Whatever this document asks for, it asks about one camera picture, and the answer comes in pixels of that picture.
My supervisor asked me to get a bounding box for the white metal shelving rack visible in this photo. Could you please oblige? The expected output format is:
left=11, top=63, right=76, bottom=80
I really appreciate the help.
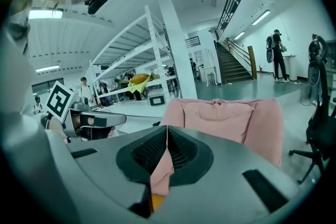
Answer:
left=89, top=4, right=182, bottom=107

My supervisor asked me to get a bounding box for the white round pedestal table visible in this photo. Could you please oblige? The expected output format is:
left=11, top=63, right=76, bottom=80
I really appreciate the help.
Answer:
left=284, top=54, right=299, bottom=82

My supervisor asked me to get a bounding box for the white side table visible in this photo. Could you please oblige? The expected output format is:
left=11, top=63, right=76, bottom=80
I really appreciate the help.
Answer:
left=198, top=65, right=218, bottom=87

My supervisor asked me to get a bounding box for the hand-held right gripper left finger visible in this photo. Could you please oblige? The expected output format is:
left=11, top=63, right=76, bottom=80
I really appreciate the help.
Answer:
left=45, top=125, right=169, bottom=224

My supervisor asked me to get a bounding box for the large pink cushion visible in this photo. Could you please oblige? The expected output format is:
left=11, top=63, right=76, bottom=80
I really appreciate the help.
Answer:
left=150, top=98, right=286, bottom=196

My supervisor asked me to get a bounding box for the small pink cushion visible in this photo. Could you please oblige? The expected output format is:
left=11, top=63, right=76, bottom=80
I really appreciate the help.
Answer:
left=183, top=99, right=254, bottom=144

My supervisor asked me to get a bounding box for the wooden staircase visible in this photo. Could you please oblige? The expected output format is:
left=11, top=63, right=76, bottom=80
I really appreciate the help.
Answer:
left=215, top=36, right=257, bottom=85

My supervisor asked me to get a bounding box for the person's white shirt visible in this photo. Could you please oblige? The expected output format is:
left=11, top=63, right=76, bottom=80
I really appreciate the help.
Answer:
left=0, top=6, right=71, bottom=224

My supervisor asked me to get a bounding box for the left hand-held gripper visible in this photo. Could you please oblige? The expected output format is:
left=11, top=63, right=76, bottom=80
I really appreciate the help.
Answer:
left=40, top=80, right=127, bottom=144

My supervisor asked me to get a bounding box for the burger-shaped plush cushion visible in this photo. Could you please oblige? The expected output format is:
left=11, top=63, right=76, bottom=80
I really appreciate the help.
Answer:
left=127, top=73, right=158, bottom=94

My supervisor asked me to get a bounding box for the white pillar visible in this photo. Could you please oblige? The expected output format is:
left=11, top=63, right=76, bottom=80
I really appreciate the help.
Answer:
left=158, top=0, right=198, bottom=101

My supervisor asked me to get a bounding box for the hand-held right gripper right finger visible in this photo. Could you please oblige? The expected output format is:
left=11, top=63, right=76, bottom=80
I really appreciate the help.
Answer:
left=157, top=125, right=300, bottom=224

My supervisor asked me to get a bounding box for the black office chair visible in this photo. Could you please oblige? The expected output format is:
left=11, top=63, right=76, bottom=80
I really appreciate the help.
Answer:
left=288, top=56, right=336, bottom=185

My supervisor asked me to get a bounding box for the black metal railing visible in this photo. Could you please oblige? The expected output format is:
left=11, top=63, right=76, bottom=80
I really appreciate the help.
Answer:
left=215, top=0, right=248, bottom=40

